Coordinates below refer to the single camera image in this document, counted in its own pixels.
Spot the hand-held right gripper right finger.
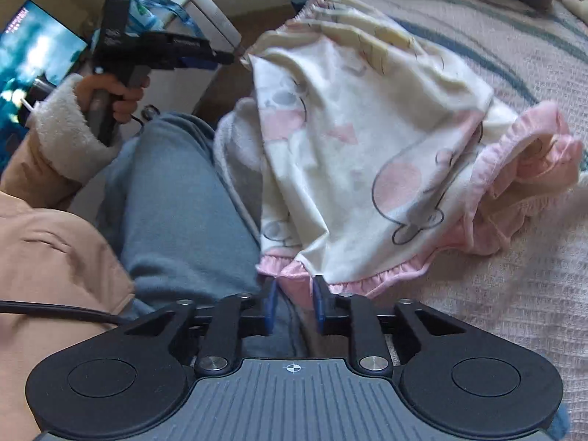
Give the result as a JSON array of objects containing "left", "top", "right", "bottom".
[{"left": 312, "top": 276, "right": 467, "bottom": 374}]

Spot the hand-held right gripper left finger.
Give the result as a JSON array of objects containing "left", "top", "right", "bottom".
[{"left": 124, "top": 279, "right": 279, "bottom": 376}]

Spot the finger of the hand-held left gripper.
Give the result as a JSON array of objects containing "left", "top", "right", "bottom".
[{"left": 180, "top": 47, "right": 240, "bottom": 71}]

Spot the white pink printed pyjama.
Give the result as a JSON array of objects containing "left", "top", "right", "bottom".
[{"left": 241, "top": 0, "right": 587, "bottom": 300}]

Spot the person's left forearm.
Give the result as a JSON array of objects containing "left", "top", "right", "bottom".
[{"left": 0, "top": 73, "right": 121, "bottom": 213}]

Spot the person's left hand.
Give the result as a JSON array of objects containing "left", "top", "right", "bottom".
[{"left": 75, "top": 75, "right": 151, "bottom": 126}]

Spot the white cabinet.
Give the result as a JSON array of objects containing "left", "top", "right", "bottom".
[{"left": 69, "top": 0, "right": 244, "bottom": 222}]

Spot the television screen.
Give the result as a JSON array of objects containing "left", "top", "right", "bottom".
[{"left": 0, "top": 0, "right": 89, "bottom": 144}]

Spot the person's grey trouser leg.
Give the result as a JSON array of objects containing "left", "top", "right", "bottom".
[{"left": 96, "top": 110, "right": 314, "bottom": 360}]

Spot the person's tan jacket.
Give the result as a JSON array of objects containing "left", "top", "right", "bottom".
[{"left": 0, "top": 188, "right": 137, "bottom": 441}]

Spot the blue strapped water bottle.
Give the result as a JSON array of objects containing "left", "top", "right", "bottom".
[{"left": 126, "top": 0, "right": 203, "bottom": 38}]

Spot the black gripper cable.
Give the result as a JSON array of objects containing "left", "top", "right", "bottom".
[{"left": 0, "top": 300, "right": 128, "bottom": 327}]

